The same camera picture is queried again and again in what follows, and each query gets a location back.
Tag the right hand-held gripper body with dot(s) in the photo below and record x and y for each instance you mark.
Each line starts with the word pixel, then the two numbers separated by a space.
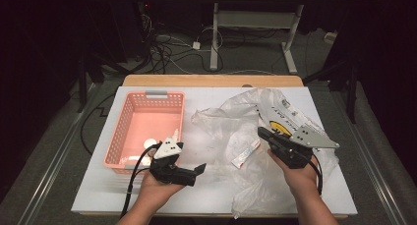
pixel 311 138

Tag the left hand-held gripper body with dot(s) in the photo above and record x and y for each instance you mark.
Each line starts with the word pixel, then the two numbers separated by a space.
pixel 167 149

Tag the small white dropper bottle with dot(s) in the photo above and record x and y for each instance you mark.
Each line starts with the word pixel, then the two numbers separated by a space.
pixel 176 135

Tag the small jar white cap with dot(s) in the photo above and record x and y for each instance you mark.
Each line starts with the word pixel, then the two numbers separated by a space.
pixel 149 143

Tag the clear plastic bag yellow face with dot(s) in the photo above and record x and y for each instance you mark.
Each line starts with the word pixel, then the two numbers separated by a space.
pixel 236 126

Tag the pink plastic basket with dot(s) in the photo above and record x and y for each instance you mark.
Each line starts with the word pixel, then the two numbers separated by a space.
pixel 147 120

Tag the person's right hand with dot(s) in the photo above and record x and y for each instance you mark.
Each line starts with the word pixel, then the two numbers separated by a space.
pixel 301 180

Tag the person's left hand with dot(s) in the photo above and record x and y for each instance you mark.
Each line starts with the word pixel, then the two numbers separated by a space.
pixel 155 192

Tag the black metal stand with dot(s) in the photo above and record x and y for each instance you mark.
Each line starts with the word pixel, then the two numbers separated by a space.
pixel 351 87
pixel 82 84

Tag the wooden table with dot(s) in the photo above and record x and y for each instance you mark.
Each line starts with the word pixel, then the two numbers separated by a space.
pixel 213 81

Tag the white table board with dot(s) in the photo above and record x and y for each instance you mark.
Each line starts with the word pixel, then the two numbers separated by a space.
pixel 98 192

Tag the white power adapter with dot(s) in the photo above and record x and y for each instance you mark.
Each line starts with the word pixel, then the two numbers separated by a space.
pixel 196 45

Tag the white power strip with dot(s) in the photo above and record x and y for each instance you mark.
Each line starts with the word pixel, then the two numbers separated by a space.
pixel 330 37

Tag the metal floor rail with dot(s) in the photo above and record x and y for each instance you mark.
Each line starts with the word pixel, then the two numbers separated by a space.
pixel 370 172
pixel 52 172

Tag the white metal desk frame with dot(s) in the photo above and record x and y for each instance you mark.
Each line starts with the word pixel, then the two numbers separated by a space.
pixel 214 38

